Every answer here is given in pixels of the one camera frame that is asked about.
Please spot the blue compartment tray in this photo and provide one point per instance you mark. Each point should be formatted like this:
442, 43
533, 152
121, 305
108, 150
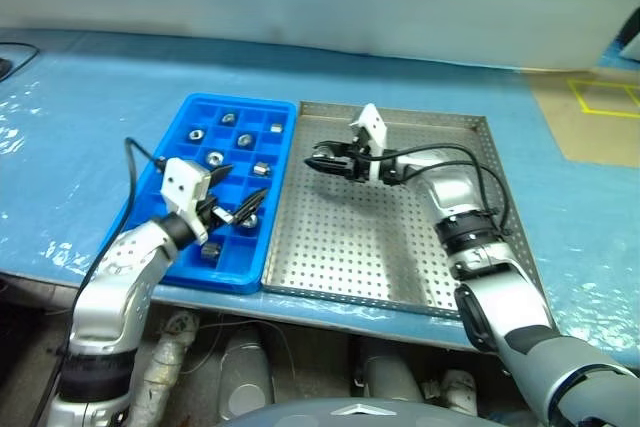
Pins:
200, 112

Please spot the brown cardboard sheet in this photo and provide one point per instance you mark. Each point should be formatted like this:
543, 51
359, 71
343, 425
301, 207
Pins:
565, 132

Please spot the dark grey rounded shape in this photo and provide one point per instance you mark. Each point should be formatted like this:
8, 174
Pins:
247, 377
392, 374

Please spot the grey robot torso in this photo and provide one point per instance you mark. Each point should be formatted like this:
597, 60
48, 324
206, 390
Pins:
357, 412

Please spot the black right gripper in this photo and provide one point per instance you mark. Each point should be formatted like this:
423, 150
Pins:
360, 164

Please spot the white wrapped block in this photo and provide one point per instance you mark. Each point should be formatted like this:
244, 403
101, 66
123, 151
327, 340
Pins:
457, 392

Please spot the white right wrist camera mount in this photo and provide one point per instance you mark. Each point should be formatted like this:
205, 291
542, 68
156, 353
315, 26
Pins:
374, 122

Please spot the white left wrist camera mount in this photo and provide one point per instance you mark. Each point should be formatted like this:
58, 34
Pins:
180, 182

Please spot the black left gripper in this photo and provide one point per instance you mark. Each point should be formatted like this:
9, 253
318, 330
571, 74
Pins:
212, 212

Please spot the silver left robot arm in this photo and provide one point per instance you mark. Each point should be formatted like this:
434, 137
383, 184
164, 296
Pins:
115, 277

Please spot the black bag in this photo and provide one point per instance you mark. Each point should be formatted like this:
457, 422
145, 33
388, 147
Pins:
631, 29

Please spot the perforated metal tray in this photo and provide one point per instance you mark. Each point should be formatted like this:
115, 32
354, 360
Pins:
340, 227

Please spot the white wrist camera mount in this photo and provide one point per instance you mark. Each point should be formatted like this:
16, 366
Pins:
374, 122
180, 182

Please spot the white wrapped pipe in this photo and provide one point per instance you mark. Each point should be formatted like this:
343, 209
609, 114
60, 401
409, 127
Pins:
167, 362

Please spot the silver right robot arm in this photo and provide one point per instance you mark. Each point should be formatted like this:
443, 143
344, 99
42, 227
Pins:
480, 267

